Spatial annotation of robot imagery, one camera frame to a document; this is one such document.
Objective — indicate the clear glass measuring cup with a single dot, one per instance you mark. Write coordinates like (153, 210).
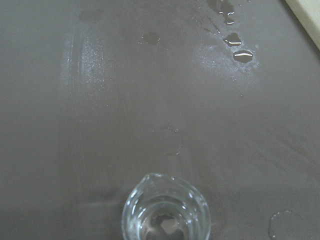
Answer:
(163, 207)

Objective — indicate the bamboo cutting board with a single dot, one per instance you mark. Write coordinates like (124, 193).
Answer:
(308, 14)

